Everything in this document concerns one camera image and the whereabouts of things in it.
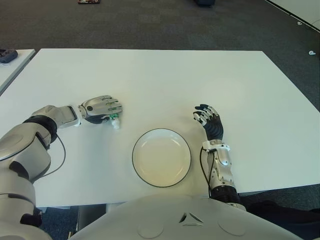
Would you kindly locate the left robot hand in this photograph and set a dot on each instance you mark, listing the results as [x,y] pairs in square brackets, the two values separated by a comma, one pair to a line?
[100,107]

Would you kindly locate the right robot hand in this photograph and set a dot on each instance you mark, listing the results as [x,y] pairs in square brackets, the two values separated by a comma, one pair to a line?
[213,125]

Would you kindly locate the green white toothpaste tube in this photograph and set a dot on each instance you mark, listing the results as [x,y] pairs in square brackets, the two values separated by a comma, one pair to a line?
[115,122]

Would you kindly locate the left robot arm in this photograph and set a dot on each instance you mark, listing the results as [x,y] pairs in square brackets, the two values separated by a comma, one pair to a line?
[22,147]

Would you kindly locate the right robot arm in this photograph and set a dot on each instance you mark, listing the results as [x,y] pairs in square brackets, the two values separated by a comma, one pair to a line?
[223,170]

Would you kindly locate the white plate with black rim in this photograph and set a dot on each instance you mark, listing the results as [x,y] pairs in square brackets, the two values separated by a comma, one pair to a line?
[161,160]

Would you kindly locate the white side table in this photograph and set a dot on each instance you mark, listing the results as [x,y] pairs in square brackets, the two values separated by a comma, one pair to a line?
[15,72]

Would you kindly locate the grey robot torso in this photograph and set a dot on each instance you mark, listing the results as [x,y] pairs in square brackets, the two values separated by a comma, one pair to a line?
[190,220]

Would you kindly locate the dark game controller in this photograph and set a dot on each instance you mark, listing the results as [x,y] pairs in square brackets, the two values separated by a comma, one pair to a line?
[7,55]

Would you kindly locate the red black floor object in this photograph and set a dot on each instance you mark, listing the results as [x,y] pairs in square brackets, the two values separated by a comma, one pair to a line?
[88,1]

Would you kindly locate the grey table leg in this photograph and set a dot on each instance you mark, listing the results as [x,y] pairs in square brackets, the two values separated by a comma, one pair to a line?
[87,215]

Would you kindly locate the dark blue floor object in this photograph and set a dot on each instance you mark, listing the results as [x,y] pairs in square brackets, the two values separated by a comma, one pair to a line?
[205,2]

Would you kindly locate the white background table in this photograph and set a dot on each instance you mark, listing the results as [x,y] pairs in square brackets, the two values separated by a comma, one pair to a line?
[300,10]

